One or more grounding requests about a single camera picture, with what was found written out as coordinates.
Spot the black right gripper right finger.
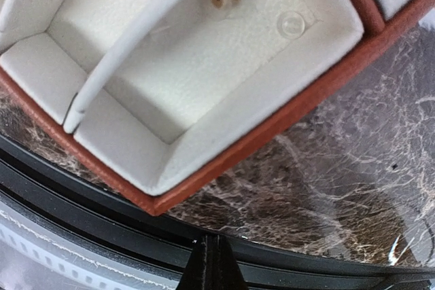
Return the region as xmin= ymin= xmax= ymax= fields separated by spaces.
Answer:
xmin=215 ymin=236 xmax=247 ymax=290

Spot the white slotted cable duct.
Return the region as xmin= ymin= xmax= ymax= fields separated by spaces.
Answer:
xmin=1 ymin=210 xmax=179 ymax=289

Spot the flat white jewelry tray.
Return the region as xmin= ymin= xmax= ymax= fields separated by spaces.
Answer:
xmin=1 ymin=0 xmax=434 ymax=215

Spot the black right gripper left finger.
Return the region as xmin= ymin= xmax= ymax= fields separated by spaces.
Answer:
xmin=177 ymin=235 xmax=213 ymax=290

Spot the black front table rail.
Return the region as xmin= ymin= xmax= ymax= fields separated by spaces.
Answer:
xmin=1 ymin=137 xmax=434 ymax=289

